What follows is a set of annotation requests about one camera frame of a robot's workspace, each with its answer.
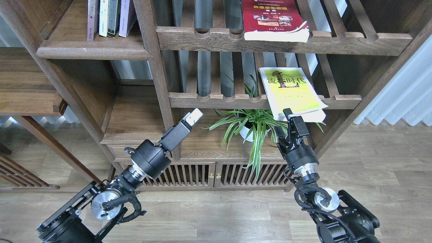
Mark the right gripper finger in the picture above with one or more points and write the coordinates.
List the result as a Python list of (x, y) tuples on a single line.
[(288, 113), (281, 135)]

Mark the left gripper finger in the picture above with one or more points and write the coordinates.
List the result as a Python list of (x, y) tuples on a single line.
[(193, 117)]

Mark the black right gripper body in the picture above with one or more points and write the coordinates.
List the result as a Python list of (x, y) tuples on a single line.
[(300, 157)]

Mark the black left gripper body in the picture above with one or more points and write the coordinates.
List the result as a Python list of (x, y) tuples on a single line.
[(150, 159)]

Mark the yellow-green book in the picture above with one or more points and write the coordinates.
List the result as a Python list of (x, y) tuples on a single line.
[(289, 88)]

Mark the maroon book white characters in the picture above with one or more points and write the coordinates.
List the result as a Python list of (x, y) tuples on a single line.
[(92, 19)]

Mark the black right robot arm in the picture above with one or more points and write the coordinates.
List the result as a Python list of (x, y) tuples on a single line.
[(338, 216)]

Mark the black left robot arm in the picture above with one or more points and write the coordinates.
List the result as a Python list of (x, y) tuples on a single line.
[(115, 202)]

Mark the red book on top shelf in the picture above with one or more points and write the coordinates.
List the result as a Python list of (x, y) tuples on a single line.
[(273, 20)]

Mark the green spider plant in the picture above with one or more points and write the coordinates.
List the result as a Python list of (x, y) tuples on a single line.
[(258, 122)]

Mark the white plant pot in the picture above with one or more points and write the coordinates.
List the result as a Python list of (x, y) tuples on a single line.
[(253, 132)]

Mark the dark wooden bookshelf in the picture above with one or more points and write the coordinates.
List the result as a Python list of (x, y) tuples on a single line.
[(128, 90)]

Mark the lavender upright book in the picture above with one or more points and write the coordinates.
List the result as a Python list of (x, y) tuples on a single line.
[(127, 17)]

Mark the white curtain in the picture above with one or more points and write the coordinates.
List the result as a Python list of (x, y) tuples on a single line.
[(408, 95)]

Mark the white upright book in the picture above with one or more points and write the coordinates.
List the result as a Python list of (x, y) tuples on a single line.
[(103, 17)]

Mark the dark green upright book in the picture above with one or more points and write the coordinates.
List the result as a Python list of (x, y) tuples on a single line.
[(113, 17)]

